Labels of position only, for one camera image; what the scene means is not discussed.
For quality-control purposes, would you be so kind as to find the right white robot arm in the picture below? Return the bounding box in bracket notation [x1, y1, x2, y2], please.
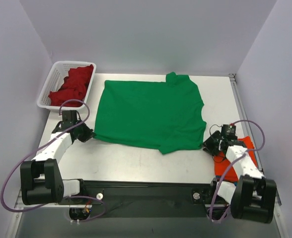
[203, 122, 277, 224]

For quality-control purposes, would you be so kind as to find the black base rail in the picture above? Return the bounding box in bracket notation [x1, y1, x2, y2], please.
[60, 180, 216, 218]

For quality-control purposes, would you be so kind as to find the dark red t shirt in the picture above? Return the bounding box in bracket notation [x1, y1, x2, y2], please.
[48, 64, 94, 106]

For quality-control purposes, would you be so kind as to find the aluminium frame rail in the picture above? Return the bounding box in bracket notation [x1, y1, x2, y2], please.
[229, 73, 283, 206]

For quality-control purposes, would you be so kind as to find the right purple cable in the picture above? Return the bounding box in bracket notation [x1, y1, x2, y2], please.
[209, 119, 266, 223]

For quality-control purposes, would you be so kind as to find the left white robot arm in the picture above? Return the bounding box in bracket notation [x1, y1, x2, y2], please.
[20, 110, 95, 205]

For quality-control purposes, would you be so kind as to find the folded orange t shirt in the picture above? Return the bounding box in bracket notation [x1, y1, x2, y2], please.
[213, 136, 258, 178]

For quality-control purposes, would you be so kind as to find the green t shirt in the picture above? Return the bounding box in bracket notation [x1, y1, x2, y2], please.
[94, 72, 207, 155]

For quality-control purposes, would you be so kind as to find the white plastic basket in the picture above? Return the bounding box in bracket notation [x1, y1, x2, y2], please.
[37, 60, 96, 113]

